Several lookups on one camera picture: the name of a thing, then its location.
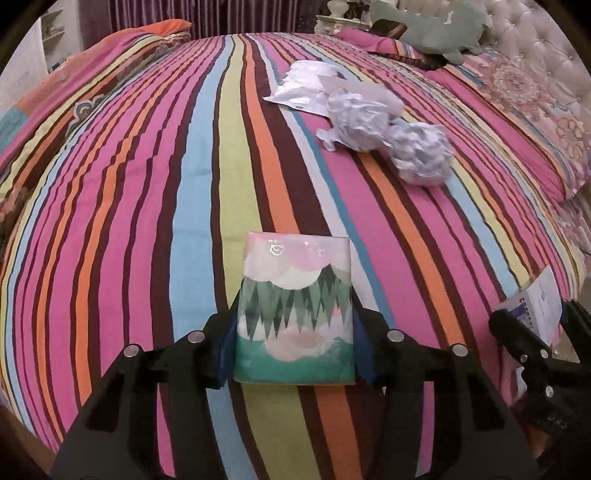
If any white small box trash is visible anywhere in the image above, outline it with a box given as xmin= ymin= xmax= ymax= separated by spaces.
xmin=497 ymin=266 xmax=562 ymax=346

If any tissue pack with forest print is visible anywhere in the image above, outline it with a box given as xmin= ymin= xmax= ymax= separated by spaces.
xmin=233 ymin=232 xmax=356 ymax=386

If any small white paper ball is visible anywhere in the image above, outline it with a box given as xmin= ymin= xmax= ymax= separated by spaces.
xmin=384 ymin=121 xmax=454 ymax=187

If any large white paper ball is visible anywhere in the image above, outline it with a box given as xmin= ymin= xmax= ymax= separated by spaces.
xmin=317 ymin=89 xmax=405 ymax=152

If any floral pink pillow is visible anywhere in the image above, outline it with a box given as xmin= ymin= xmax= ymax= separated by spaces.
xmin=426 ymin=48 xmax=590 ymax=203

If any colourful striped bed sheet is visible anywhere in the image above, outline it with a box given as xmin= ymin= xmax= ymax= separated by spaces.
xmin=0 ymin=32 xmax=583 ymax=480

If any beige tufted headboard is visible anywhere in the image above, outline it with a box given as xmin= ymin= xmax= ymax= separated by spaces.
xmin=475 ymin=0 xmax=590 ymax=124

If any green plush toy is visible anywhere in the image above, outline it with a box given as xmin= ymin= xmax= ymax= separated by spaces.
xmin=370 ymin=1 xmax=493 ymax=65

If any folded orange pink quilt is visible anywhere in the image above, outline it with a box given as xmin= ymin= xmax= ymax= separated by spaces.
xmin=1 ymin=19 xmax=191 ymax=178

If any white plastic wrapper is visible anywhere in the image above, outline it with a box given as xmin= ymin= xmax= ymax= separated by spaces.
xmin=264 ymin=60 xmax=345 ymax=117

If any pink striped far pillow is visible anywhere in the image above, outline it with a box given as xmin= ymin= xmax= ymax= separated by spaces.
xmin=335 ymin=29 xmax=438 ymax=70

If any white bedside table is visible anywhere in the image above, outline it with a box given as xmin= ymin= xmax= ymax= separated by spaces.
xmin=315 ymin=0 xmax=372 ymax=35

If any white wardrobe cabinet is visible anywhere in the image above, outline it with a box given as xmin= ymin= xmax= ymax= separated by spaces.
xmin=1 ymin=0 xmax=82 ymax=115

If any purple curtain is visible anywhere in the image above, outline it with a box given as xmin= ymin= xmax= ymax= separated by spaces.
xmin=77 ymin=0 xmax=328 ymax=46

